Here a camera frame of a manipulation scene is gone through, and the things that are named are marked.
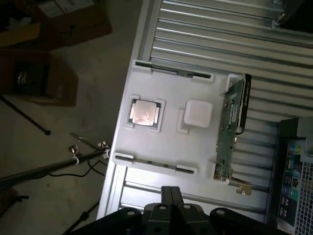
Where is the silver CPU chip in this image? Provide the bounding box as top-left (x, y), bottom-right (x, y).
top-left (129, 98), bottom-right (161, 127)

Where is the black stand pole with clamps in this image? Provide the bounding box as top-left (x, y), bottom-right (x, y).
top-left (0, 141), bottom-right (112, 189)

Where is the white square plastic cover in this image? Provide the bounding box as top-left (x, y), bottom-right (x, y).
top-left (183, 97), bottom-right (214, 128)

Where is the rear port block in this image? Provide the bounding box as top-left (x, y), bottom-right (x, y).
top-left (280, 143), bottom-right (303, 221)

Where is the black stand with silver clamp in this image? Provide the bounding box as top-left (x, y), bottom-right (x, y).
top-left (270, 0), bottom-right (313, 34)

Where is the open brown cardboard box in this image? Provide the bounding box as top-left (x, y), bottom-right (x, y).
top-left (0, 47), bottom-right (80, 108)

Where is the labelled brown cardboard box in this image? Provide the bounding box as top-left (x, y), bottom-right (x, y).
top-left (0, 0), bottom-right (113, 51)

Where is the white parts rack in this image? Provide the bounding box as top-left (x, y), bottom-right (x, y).
top-left (111, 58), bottom-right (246, 187)

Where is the black tripod leg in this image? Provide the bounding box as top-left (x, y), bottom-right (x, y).
top-left (0, 94), bottom-right (51, 136)
top-left (65, 200), bottom-right (101, 235)

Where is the open PC case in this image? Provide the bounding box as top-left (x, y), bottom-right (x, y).
top-left (275, 117), bottom-right (313, 235)

